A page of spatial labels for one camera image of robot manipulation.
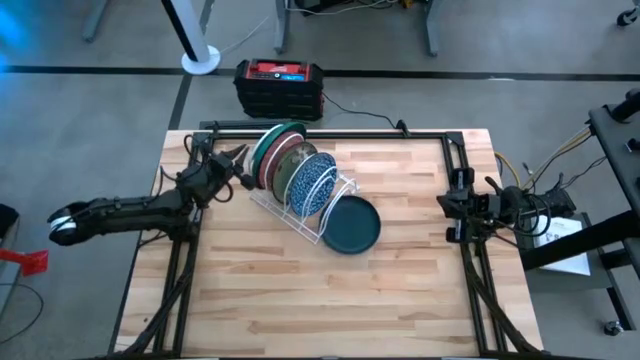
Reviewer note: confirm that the white tower fan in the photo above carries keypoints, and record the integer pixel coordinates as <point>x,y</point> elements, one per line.
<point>200,60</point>

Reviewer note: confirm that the black object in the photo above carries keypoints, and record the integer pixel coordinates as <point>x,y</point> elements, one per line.
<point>7,220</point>

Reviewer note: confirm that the black equipment cart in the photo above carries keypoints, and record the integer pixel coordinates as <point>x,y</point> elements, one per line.
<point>615,145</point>

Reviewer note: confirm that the black aluminium table frame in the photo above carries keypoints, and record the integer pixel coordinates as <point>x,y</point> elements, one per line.
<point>390,135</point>

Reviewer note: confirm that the black slotted bar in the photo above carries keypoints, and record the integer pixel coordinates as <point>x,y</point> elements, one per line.
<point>240,124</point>

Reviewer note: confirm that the red black power station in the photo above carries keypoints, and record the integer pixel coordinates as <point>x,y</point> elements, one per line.
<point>277,97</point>

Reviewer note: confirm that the dark blue glossy plate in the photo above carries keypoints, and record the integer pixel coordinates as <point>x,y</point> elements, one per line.
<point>352,225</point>

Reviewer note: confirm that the grey desk leg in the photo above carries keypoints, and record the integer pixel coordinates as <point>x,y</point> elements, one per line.
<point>207,12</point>
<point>282,25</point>
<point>432,30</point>
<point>95,20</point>

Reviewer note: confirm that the white booklet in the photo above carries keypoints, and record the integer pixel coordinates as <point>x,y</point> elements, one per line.
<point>565,245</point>

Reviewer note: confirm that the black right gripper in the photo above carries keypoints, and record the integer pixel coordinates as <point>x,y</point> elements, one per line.
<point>472,206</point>

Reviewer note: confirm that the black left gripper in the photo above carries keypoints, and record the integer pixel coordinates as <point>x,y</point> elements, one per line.
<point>210,175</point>

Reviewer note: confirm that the grey box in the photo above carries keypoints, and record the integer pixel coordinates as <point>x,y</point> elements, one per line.
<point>550,282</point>

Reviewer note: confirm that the black equipment box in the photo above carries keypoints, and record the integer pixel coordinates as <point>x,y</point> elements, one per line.
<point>315,4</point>

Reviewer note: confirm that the large green plate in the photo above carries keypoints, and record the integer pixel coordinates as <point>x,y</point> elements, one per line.
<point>257,155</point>

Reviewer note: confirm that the olive leaf pattern plate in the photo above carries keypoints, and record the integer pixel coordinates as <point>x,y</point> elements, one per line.
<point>285,172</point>

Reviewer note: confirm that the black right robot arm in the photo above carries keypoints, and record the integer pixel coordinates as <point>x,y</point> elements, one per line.
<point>540,205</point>

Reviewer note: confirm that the red chevron pattern plate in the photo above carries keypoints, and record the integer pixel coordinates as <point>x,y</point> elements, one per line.
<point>270,160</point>

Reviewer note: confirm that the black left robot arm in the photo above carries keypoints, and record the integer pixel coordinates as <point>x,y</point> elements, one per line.
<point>125,212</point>

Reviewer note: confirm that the black caster wheel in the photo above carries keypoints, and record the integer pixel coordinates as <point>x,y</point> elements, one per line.
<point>612,327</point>
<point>625,17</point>

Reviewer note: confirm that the blue patterned plate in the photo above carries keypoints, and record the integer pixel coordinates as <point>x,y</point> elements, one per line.
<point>310,182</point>

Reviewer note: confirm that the red clamp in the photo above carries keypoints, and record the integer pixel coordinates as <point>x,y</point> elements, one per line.
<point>30,261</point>

